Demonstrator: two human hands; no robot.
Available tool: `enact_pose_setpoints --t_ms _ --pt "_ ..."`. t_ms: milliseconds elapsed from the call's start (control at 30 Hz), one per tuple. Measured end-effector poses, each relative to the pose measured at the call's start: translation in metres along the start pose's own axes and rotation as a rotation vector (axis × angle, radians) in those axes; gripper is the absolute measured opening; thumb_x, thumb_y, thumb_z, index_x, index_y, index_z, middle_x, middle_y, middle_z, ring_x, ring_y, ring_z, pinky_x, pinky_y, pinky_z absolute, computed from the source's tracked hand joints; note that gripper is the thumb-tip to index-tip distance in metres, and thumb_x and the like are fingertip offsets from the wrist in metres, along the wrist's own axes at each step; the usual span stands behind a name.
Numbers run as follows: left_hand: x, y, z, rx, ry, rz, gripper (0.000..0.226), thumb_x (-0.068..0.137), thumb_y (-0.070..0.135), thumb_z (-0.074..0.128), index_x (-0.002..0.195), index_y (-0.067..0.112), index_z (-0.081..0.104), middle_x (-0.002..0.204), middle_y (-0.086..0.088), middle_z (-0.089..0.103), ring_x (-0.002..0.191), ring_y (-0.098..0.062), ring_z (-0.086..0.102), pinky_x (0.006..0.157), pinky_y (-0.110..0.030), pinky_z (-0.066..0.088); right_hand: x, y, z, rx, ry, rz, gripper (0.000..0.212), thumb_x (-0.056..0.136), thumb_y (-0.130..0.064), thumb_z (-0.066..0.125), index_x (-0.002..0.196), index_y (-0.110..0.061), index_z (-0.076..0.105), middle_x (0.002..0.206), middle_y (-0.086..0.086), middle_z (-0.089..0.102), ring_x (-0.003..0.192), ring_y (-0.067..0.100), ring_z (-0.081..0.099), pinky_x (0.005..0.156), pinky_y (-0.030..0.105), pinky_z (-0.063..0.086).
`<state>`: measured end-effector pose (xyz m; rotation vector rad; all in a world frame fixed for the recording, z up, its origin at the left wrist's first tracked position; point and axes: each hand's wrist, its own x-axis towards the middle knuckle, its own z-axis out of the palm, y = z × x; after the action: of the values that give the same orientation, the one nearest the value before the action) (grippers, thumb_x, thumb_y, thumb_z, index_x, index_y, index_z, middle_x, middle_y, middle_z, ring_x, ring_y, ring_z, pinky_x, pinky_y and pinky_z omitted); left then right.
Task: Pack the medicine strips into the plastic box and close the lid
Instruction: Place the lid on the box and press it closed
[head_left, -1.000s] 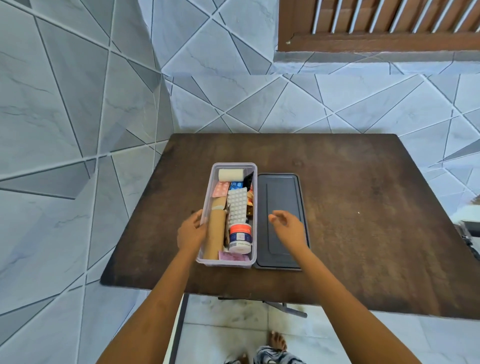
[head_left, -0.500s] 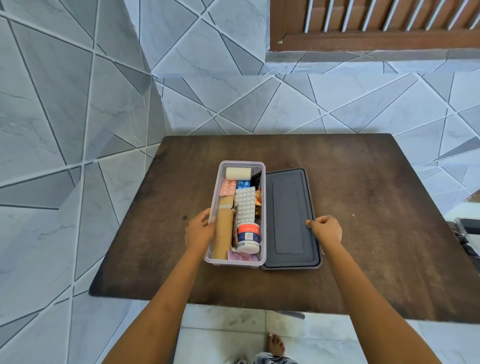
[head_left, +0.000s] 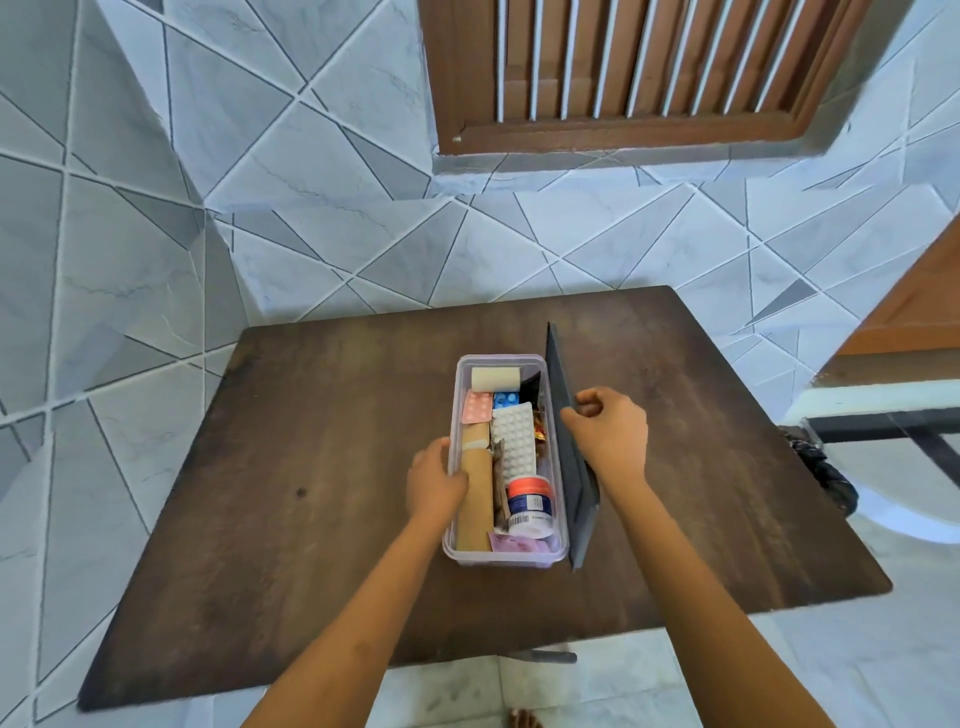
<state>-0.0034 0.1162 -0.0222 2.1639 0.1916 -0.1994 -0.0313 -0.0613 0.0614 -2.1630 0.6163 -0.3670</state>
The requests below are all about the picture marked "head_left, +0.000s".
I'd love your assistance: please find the person's right forearm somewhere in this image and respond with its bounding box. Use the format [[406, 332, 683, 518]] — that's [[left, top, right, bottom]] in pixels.
[[599, 479, 838, 728]]

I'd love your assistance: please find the brown wooden louvred window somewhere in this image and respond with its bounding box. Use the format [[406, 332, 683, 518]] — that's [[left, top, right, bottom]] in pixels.
[[417, 0, 875, 157]]

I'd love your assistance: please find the white many-pill blister pack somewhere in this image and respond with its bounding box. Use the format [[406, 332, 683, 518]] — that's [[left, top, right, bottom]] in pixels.
[[491, 402, 538, 481]]

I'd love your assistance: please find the brown wooden door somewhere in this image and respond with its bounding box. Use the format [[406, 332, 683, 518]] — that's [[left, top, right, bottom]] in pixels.
[[828, 217, 960, 361]]

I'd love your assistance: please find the lilac strip sachet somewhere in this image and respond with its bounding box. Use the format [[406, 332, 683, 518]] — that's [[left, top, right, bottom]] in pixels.
[[487, 530, 560, 558]]

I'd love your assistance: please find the dark brown wooden table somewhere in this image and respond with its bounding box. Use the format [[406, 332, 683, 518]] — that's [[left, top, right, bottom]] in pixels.
[[77, 284, 894, 712]]

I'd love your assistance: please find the tan bandage roll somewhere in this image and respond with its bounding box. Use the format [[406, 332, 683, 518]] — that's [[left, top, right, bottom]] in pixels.
[[458, 423, 496, 550]]

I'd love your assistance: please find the black trash bag bin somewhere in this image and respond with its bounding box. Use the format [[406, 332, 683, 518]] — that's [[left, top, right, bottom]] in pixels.
[[779, 425, 859, 517]]

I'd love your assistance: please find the white jar red blue label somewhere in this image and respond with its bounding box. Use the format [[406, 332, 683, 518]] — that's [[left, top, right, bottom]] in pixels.
[[504, 476, 558, 540]]

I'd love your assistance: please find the person's right hand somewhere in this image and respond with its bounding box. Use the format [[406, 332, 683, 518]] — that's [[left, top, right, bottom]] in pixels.
[[560, 386, 650, 500]]

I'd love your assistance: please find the clear plastic storage box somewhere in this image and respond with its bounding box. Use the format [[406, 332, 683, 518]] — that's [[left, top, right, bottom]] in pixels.
[[442, 353, 571, 569]]

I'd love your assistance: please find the dark grey box lid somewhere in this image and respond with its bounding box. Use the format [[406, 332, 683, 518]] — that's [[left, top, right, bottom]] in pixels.
[[543, 322, 601, 573]]

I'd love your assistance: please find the white tape roll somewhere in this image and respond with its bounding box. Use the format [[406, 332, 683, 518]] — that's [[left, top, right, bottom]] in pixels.
[[470, 365, 523, 393]]

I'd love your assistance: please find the person's left forearm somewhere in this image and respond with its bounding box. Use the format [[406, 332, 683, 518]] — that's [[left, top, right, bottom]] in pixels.
[[239, 509, 459, 728]]

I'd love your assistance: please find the person's left hand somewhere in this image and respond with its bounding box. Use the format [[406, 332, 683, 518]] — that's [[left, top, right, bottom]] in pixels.
[[406, 436, 470, 526]]

